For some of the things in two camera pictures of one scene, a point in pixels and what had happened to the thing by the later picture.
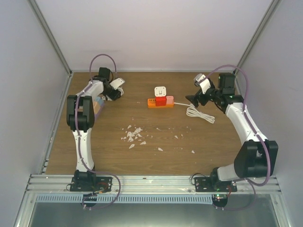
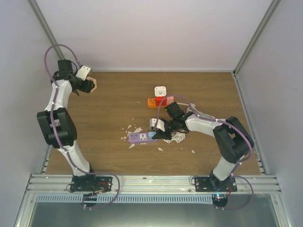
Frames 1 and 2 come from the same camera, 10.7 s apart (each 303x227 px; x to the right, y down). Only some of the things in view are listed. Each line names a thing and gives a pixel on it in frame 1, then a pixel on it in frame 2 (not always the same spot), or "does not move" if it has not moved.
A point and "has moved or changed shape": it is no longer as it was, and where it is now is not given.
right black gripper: [193, 99] → [160, 135]
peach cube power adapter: [96, 107] has moved or changed shape
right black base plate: [205, 184] does not move
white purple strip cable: [108, 98] → [178, 137]
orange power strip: [151, 104] does not move
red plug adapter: [160, 101] does not move
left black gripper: [115, 96] → [87, 87]
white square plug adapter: [160, 91] does not move
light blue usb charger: [99, 100] → [151, 134]
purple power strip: [96, 115] → [139, 137]
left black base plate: [91, 184] does not move
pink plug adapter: [169, 99] does not move
